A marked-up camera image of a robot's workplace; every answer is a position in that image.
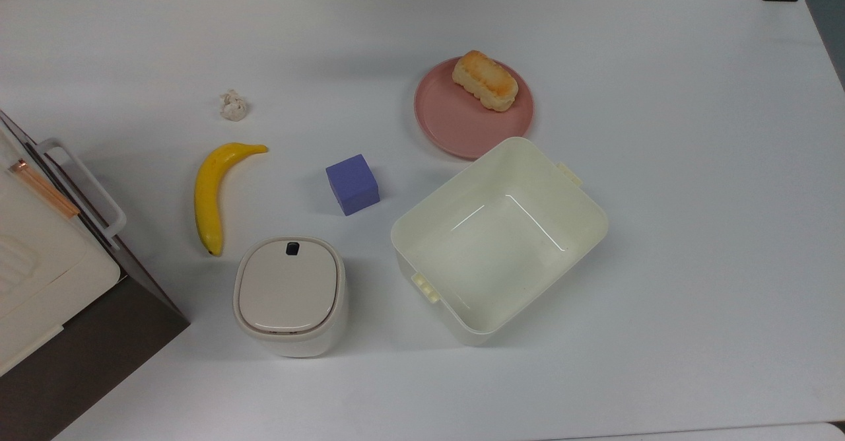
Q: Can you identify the pink round plate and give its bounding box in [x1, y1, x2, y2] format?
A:
[414, 57, 535, 160]

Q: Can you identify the orange tape strip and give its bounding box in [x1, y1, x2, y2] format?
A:
[8, 159, 81, 219]

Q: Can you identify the yellow banana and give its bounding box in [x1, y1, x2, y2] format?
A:
[194, 143, 269, 257]

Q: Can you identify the small beige lidded bin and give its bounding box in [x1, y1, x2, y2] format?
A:
[232, 236, 347, 358]

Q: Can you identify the dark brown wooden cabinet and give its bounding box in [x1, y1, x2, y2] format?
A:
[0, 110, 191, 441]

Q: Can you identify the golden toasted bread loaf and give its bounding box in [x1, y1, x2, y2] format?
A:
[452, 50, 520, 113]

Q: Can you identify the purple foam cube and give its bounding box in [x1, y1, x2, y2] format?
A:
[325, 154, 381, 217]

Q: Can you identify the white cabinet drawer handle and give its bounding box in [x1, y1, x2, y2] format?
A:
[38, 139, 127, 242]

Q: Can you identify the crumpled white paper ball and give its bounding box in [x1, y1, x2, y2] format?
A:
[220, 89, 248, 121]

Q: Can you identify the cream open plastic container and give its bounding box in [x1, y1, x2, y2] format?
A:
[390, 137, 609, 347]

